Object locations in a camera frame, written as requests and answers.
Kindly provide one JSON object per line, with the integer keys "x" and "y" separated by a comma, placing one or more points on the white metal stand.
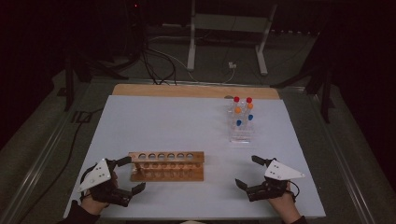
{"x": 191, "y": 46}

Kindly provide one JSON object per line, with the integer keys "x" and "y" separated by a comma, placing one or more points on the white table cover sheet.
{"x": 186, "y": 124}

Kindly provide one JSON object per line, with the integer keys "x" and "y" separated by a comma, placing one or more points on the person's right hand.
{"x": 285, "y": 208}

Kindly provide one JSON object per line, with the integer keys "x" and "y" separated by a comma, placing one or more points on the black tripod stand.
{"x": 70, "y": 81}
{"x": 325, "y": 90}

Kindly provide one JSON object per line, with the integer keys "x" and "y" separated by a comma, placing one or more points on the red capped test tube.
{"x": 236, "y": 99}
{"x": 249, "y": 100}

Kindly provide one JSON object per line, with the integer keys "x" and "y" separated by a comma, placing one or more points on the orange capped test tube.
{"x": 250, "y": 105}
{"x": 237, "y": 109}

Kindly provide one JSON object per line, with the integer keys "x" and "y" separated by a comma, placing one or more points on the clear acrylic test tube rack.
{"x": 241, "y": 137}

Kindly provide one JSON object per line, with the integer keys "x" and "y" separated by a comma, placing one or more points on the wooden test tube rack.
{"x": 168, "y": 177}

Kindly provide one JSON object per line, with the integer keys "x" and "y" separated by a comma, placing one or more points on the blue capped test tube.
{"x": 238, "y": 123}
{"x": 250, "y": 117}

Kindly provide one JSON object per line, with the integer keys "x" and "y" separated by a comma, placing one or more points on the aluminium frame rail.
{"x": 34, "y": 169}
{"x": 342, "y": 155}

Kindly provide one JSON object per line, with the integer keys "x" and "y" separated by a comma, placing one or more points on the white power adapter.
{"x": 232, "y": 65}

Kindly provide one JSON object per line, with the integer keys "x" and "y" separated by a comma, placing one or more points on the person's left hand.
{"x": 91, "y": 206}

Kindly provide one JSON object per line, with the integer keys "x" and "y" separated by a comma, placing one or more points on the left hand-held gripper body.
{"x": 95, "y": 177}

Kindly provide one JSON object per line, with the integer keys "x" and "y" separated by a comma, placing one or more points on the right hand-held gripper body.
{"x": 280, "y": 171}

